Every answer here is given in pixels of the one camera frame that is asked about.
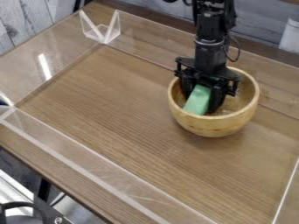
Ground green rectangular block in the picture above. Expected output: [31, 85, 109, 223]
[183, 85, 211, 116]

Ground black metal bracket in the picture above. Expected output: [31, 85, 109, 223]
[33, 198, 73, 224]

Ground white cylinder container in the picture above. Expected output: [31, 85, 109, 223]
[279, 17, 299, 54]

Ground light brown wooden bowl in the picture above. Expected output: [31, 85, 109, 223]
[167, 66, 260, 137]

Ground clear acrylic tray walls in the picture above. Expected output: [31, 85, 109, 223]
[0, 3, 299, 224]

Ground black cable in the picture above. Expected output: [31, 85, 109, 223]
[0, 200, 45, 224]

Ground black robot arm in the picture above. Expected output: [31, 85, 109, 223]
[174, 0, 242, 115]

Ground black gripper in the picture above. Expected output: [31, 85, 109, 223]
[174, 40, 240, 113]

